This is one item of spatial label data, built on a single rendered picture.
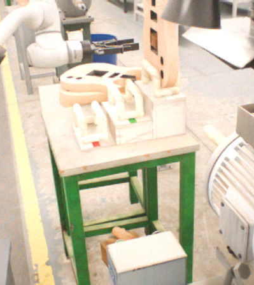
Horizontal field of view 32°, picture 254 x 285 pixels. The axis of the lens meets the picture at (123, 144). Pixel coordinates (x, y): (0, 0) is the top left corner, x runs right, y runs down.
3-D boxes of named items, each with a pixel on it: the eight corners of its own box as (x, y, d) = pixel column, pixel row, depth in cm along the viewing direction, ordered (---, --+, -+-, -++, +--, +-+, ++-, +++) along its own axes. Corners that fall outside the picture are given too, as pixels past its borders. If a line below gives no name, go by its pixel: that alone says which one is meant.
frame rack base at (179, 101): (186, 133, 190) (187, 96, 182) (153, 140, 187) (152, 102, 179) (165, 111, 214) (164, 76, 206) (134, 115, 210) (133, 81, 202)
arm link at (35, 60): (69, 63, 171) (64, 29, 170) (29, 69, 168) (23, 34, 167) (67, 67, 182) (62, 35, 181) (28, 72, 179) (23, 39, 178)
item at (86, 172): (195, 280, 216) (200, 144, 181) (79, 311, 203) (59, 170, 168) (153, 210, 269) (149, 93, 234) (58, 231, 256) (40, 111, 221)
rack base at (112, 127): (154, 139, 187) (153, 119, 183) (116, 145, 184) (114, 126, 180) (135, 115, 211) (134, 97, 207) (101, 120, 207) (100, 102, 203)
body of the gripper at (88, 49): (79, 56, 183) (101, 54, 185) (83, 62, 175) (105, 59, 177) (77, 39, 179) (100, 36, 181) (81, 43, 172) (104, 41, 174)
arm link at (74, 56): (69, 66, 174) (84, 64, 176) (67, 43, 170) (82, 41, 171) (66, 60, 182) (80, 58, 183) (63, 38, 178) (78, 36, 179)
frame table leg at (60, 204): (75, 258, 260) (56, 119, 219) (66, 260, 259) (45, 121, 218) (73, 252, 265) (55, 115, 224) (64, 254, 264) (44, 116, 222)
